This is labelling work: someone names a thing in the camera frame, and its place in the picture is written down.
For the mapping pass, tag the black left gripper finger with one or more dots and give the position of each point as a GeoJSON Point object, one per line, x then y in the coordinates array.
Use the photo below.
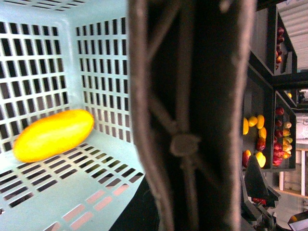
{"type": "Point", "coordinates": [256, 186]}

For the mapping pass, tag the brown plastic basket handle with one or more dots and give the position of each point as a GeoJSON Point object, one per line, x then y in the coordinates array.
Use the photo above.
{"type": "Point", "coordinates": [188, 66]}

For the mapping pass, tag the yellow mango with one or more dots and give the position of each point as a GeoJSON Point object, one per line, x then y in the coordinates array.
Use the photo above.
{"type": "Point", "coordinates": [53, 135]}

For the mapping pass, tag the light teal plastic basket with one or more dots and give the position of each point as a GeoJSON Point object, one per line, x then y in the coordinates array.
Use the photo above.
{"type": "Point", "coordinates": [58, 55]}

